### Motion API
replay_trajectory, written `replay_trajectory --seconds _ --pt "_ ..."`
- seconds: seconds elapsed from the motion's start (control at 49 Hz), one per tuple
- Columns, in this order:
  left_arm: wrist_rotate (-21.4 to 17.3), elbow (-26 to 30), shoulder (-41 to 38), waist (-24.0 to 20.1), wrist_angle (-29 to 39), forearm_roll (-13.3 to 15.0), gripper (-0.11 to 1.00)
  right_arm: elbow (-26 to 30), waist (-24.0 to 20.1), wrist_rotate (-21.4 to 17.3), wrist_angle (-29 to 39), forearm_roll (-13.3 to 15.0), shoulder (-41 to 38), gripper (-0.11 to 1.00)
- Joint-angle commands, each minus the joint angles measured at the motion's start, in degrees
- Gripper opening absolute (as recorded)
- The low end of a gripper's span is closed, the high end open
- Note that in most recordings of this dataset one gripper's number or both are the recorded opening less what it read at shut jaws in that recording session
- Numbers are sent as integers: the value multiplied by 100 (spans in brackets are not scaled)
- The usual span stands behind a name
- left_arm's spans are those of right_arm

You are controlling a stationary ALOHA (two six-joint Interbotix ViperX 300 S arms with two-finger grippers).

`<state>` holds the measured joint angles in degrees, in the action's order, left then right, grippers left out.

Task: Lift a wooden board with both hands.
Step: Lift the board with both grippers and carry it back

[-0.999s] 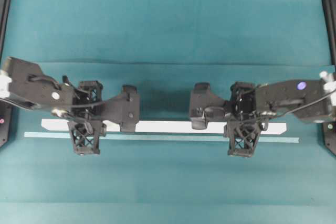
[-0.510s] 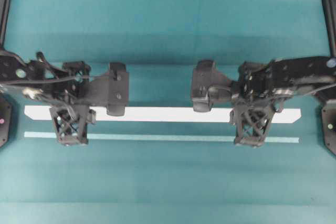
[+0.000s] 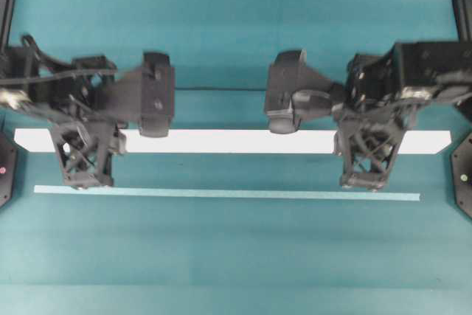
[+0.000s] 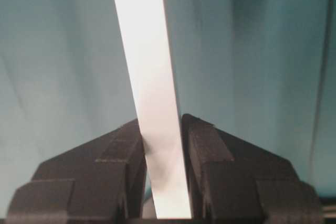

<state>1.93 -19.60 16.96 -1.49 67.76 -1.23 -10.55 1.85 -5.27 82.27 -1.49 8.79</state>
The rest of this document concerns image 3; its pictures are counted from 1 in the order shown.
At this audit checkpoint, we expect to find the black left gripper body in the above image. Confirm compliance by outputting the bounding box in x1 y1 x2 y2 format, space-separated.
94 65 147 123

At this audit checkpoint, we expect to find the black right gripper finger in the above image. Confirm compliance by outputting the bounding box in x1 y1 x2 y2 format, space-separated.
264 49 306 134

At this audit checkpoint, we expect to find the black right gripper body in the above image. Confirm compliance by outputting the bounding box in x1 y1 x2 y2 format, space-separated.
291 71 347 127

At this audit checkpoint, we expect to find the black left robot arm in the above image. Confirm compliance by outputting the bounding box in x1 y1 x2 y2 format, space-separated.
1 35 175 157

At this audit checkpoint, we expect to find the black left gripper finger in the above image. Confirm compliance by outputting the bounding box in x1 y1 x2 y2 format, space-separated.
110 125 126 154
139 52 175 137

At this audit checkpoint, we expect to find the white wooden board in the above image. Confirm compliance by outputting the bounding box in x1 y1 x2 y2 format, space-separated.
14 128 451 154

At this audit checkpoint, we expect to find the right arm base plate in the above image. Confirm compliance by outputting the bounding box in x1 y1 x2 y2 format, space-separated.
451 134 472 218

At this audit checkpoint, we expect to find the light blue tape strip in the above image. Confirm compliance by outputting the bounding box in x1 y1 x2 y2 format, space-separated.
34 185 420 202

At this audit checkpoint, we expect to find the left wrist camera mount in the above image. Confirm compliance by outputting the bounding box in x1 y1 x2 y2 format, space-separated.
49 121 117 190

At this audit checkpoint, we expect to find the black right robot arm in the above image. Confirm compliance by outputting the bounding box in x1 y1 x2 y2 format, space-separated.
264 41 471 134

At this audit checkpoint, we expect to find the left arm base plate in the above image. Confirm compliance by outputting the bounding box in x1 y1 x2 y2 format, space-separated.
0 132 18 207

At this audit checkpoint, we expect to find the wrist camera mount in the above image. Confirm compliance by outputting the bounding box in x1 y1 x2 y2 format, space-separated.
334 109 406 191
49 121 117 190

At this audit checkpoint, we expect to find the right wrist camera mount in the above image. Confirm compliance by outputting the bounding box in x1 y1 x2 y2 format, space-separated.
334 109 406 191

